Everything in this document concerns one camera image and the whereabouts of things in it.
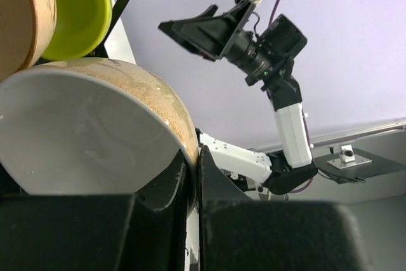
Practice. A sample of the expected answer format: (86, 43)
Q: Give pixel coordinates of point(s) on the beige bird painted bowl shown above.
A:
(27, 27)

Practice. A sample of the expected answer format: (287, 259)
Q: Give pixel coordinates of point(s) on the black wire dish rack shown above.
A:
(116, 44)

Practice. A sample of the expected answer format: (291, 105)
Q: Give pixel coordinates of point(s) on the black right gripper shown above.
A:
(214, 37)

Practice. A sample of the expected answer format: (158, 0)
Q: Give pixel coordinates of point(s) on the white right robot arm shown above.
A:
(294, 165)

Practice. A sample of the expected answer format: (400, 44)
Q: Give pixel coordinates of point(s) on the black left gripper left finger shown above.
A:
(142, 231)

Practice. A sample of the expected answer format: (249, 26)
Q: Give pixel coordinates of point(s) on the white speckled ceramic bowl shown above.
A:
(92, 126)

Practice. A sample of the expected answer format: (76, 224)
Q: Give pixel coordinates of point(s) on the lime green bowl rear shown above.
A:
(81, 25)

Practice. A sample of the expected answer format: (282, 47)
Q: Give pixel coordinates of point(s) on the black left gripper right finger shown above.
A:
(240, 233)

